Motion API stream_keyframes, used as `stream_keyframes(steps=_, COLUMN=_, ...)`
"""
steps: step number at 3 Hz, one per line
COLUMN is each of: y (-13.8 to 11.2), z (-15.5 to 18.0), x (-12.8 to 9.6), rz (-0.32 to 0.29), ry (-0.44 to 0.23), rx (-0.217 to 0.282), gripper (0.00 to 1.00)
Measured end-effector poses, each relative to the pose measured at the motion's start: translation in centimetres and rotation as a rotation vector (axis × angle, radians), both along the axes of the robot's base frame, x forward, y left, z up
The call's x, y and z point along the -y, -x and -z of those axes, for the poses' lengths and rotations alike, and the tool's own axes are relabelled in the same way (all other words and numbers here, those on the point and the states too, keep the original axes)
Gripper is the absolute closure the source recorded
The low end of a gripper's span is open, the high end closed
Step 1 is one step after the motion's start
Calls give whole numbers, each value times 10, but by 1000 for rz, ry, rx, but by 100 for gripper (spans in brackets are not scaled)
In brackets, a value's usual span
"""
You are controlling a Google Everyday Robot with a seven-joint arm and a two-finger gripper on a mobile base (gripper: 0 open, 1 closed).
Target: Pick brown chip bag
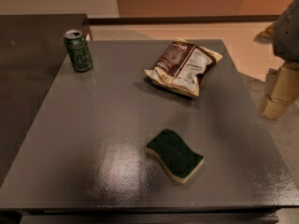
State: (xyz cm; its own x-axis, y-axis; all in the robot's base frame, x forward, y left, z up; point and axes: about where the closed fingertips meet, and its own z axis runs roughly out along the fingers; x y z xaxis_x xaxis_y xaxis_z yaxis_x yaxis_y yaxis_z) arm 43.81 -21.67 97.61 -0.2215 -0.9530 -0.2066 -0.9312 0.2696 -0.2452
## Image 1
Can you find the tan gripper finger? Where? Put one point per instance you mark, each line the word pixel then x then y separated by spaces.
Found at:
pixel 269 31
pixel 281 90

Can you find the green soda can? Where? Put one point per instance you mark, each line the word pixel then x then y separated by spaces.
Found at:
pixel 78 50

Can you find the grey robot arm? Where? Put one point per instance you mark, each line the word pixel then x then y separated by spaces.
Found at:
pixel 285 41

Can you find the brown chip bag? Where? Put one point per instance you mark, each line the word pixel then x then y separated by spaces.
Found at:
pixel 182 66

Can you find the green and yellow sponge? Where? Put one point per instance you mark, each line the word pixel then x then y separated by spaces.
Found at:
pixel 178 160

